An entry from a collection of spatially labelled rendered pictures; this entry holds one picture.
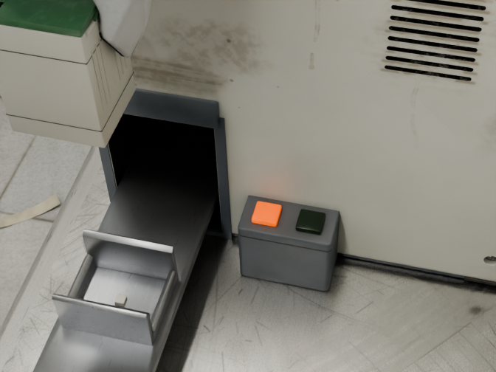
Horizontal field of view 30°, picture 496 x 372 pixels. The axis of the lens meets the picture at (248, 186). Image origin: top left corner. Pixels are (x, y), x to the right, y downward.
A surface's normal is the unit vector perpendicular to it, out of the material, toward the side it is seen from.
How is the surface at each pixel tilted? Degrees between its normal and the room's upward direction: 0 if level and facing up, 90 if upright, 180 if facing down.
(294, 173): 90
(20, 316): 0
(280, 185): 90
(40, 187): 0
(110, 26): 90
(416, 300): 0
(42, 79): 90
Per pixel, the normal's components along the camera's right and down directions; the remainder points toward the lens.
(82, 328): -0.25, 0.73
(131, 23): 0.38, 0.85
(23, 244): -0.03, -0.66
